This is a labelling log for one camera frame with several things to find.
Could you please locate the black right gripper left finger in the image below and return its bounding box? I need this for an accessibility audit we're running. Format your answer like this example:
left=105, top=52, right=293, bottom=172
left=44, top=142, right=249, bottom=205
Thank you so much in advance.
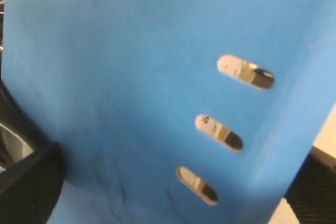
left=1, top=83, right=65, bottom=223

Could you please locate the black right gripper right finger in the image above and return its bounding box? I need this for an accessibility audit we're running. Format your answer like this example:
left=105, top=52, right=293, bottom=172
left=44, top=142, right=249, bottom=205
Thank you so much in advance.
left=285, top=147, right=335, bottom=223

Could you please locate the blue ring binder notebook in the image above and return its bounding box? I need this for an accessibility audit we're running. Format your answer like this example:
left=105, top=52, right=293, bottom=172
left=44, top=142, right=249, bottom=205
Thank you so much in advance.
left=2, top=0, right=335, bottom=223

